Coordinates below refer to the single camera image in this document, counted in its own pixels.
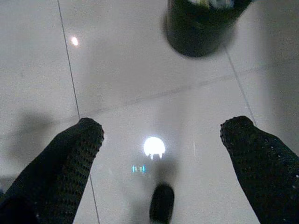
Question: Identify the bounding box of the yellow and white trash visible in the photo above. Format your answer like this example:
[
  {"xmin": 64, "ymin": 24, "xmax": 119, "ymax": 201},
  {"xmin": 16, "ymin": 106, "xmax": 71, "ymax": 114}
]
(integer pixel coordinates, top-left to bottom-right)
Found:
[{"xmin": 186, "ymin": 0, "xmax": 234, "ymax": 10}]

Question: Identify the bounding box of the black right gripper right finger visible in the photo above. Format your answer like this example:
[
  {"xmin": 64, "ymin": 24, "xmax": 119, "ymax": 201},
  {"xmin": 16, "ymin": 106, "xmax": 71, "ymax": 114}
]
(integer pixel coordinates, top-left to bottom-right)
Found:
[{"xmin": 220, "ymin": 115, "xmax": 299, "ymax": 224}]

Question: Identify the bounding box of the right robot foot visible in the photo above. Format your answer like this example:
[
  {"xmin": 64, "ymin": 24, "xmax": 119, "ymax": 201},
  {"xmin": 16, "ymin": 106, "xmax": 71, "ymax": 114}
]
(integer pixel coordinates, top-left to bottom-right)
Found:
[{"xmin": 149, "ymin": 183, "xmax": 175, "ymax": 224}]

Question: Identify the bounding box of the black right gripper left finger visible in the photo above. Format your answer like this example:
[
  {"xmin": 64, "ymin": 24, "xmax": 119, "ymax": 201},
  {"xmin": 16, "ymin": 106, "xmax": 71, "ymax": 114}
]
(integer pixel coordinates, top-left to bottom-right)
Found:
[{"xmin": 0, "ymin": 118, "xmax": 105, "ymax": 224}]

